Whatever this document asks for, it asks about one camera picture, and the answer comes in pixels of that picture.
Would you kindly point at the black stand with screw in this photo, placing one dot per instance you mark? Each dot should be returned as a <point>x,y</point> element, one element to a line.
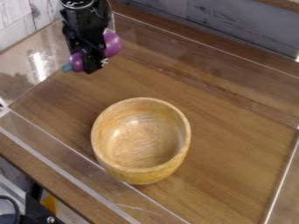
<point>36,213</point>

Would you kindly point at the clear acrylic tray wall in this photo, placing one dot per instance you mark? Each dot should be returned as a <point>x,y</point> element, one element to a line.
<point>238,94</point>

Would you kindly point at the purple toy eggplant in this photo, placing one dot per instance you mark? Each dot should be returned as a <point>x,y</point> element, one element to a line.
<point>108,44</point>

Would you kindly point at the brown wooden bowl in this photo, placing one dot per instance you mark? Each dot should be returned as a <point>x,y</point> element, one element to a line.
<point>140,139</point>

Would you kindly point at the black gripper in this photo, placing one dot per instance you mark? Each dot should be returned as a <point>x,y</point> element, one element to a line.
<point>86,19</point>

